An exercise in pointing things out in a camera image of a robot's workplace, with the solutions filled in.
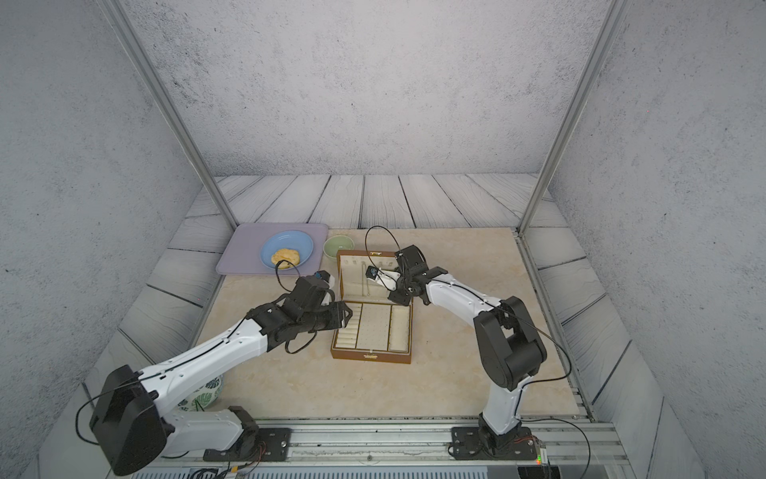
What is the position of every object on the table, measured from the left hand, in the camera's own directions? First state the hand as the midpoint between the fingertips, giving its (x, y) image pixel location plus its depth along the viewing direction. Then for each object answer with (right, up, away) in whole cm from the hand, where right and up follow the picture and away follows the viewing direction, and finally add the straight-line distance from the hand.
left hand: (352, 315), depth 80 cm
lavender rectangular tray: (-45, +16, +31) cm, 57 cm away
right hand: (+11, +7, +12) cm, 18 cm away
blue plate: (-28, +21, +34) cm, 49 cm away
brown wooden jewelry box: (+7, -6, +7) cm, 11 cm away
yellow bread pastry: (-28, +14, +28) cm, 42 cm away
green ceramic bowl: (-9, +20, +30) cm, 37 cm away
